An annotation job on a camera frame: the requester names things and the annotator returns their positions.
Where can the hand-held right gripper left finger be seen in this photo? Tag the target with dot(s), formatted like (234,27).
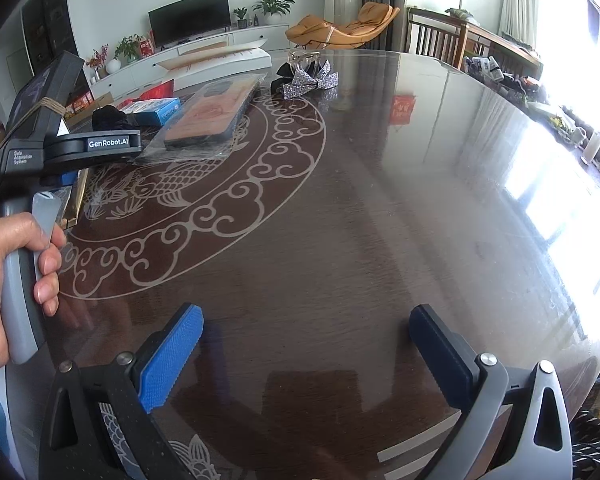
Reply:
(172,355)

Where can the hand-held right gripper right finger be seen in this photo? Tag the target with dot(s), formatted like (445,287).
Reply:
(440,355)

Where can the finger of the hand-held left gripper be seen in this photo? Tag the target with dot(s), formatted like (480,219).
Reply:
(67,178)

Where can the brown twine loop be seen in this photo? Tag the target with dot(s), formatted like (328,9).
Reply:
(45,105)

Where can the glitter bow hair claw clip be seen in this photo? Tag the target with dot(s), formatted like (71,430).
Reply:
(310,82)

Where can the person's left hand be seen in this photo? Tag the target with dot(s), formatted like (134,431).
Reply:
(0,285)

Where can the light wooden stick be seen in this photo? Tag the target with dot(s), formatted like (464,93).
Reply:
(76,200)

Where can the black scrunchie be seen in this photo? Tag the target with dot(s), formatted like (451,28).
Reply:
(107,117)

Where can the cardboard box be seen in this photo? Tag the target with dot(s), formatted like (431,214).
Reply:
(87,101)

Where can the blue box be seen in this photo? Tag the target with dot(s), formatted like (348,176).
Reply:
(152,110)

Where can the white round vase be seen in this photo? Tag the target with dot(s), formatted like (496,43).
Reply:
(113,66)

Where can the red flower branch in vase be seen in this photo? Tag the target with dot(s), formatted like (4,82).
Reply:
(97,60)

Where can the dark display cabinet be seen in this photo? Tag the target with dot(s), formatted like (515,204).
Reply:
(50,25)

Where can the leafy green houseplant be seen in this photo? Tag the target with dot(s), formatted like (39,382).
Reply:
(127,47)

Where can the phone case in clear pack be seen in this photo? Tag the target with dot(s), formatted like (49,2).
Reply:
(205,117)

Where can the red box on cabinet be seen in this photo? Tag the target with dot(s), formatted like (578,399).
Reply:
(145,47)

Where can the black white patterned pants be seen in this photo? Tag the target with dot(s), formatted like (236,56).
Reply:
(592,445)

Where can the wooden bench with metal legs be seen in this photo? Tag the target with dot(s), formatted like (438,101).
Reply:
(202,49)

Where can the white flat board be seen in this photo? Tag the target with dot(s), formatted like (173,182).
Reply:
(220,65)

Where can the black television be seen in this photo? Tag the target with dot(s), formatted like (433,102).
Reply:
(190,20)

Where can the white TV cabinet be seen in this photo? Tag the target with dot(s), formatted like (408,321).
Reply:
(250,35)

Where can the small potted plant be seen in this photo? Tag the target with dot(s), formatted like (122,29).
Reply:
(240,16)

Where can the large potted green plant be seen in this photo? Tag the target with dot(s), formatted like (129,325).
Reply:
(272,7)

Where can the row of cluttered small things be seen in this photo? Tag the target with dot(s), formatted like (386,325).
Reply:
(545,105)

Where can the orange lounge chair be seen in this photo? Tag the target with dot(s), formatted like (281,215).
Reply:
(340,32)

